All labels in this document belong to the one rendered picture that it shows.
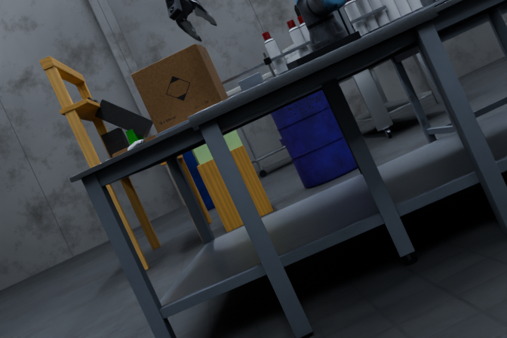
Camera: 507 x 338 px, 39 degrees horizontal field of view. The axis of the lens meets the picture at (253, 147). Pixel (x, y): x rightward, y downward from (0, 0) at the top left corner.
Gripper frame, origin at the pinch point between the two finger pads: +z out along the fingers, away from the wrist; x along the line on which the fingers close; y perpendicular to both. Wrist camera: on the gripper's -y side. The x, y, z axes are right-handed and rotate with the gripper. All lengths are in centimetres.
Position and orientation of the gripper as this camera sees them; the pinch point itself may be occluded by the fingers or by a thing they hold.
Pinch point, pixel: (206, 32)
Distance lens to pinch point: 249.8
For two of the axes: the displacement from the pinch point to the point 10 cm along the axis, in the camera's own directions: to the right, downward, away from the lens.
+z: 7.2, 6.8, 1.6
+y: 1.7, -3.9, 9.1
